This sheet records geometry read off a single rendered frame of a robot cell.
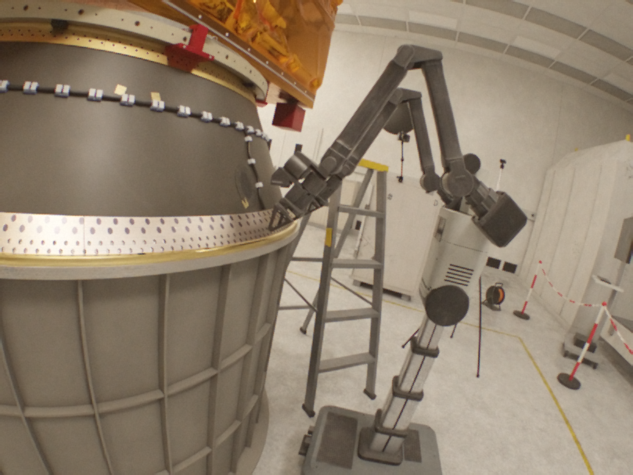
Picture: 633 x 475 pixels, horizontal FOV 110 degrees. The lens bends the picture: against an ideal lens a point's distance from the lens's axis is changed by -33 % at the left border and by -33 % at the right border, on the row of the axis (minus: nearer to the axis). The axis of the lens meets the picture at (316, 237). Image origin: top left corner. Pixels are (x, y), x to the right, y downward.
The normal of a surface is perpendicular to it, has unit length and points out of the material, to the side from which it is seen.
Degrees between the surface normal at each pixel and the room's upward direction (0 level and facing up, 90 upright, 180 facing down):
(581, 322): 90
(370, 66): 90
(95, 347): 90
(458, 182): 90
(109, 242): 43
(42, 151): 62
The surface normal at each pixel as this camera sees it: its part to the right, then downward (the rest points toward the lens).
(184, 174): 0.82, -0.19
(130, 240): 0.65, -0.50
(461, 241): -0.18, 0.17
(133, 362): 0.73, 0.29
